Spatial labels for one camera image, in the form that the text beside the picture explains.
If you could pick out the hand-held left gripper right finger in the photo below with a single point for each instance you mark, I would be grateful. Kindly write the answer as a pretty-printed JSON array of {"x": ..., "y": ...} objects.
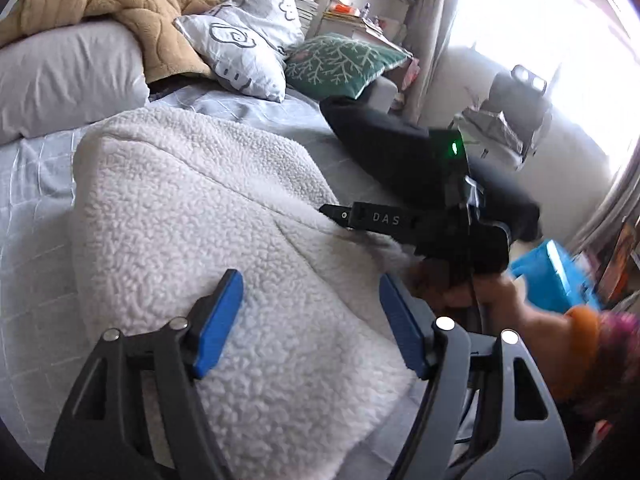
[{"x": 400, "y": 320}]

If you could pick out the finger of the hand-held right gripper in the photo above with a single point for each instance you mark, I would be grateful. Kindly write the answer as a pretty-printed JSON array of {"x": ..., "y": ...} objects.
[{"x": 340, "y": 215}]

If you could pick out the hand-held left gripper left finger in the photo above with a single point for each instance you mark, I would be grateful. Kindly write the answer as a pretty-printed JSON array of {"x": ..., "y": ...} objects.
[{"x": 220, "y": 320}]

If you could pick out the person's right forearm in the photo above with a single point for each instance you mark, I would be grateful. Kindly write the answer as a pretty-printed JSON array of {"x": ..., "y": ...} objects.
[{"x": 525, "y": 320}]

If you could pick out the person's right hand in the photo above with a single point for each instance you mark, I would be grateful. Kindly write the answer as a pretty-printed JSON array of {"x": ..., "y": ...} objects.
[{"x": 442, "y": 292}]

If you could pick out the black cloth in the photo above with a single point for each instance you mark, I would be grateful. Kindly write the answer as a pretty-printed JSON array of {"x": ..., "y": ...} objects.
[{"x": 380, "y": 140}]

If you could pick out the blue plastic box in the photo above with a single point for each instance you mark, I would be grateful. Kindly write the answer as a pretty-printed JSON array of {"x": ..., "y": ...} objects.
[{"x": 550, "y": 280}]

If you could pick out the black office chair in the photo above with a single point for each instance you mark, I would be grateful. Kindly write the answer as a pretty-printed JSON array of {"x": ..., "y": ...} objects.
[{"x": 520, "y": 105}]

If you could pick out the green pillow with branch pattern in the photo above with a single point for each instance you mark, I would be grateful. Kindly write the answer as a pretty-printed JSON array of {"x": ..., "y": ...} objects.
[{"x": 340, "y": 62}]

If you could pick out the white pillow with swirl print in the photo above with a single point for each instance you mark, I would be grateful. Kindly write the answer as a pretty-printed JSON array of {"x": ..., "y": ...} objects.
[
  {"x": 270, "y": 5},
  {"x": 240, "y": 55}
]

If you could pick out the grey curtain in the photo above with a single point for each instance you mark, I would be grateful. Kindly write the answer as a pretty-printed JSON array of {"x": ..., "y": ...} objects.
[{"x": 432, "y": 25}]

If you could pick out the stack of books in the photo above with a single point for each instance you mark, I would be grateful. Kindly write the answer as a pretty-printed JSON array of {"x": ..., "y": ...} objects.
[{"x": 304, "y": 5}]

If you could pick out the bed with grey checked sheet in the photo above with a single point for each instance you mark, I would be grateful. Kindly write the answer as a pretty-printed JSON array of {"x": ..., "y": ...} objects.
[{"x": 35, "y": 200}]

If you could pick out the light grey pillow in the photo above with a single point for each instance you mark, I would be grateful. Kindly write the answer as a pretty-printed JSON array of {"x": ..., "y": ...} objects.
[{"x": 65, "y": 75}]

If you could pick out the tan fleece blanket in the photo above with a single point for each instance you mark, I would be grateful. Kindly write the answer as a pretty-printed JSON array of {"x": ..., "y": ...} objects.
[{"x": 115, "y": 0}]

